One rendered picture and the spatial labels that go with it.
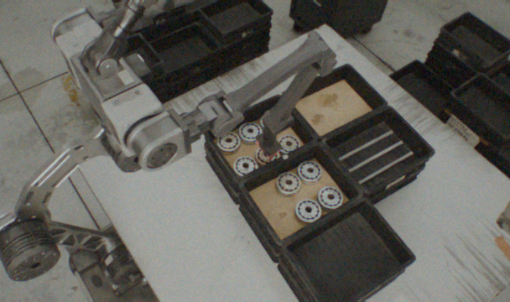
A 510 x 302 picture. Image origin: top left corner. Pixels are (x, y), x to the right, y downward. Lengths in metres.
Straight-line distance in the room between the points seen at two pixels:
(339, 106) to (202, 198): 0.77
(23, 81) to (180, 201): 1.95
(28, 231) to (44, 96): 1.82
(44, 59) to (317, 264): 2.67
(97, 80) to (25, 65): 2.45
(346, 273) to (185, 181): 0.79
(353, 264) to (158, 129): 0.95
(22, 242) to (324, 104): 1.37
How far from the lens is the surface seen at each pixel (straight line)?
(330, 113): 2.10
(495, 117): 2.92
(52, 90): 3.46
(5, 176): 3.13
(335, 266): 1.74
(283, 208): 1.80
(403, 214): 2.06
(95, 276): 2.39
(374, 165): 1.99
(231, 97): 1.26
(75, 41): 1.40
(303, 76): 1.44
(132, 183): 2.03
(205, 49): 2.99
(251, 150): 1.93
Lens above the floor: 2.43
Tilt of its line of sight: 55 degrees down
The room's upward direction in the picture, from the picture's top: 6 degrees clockwise
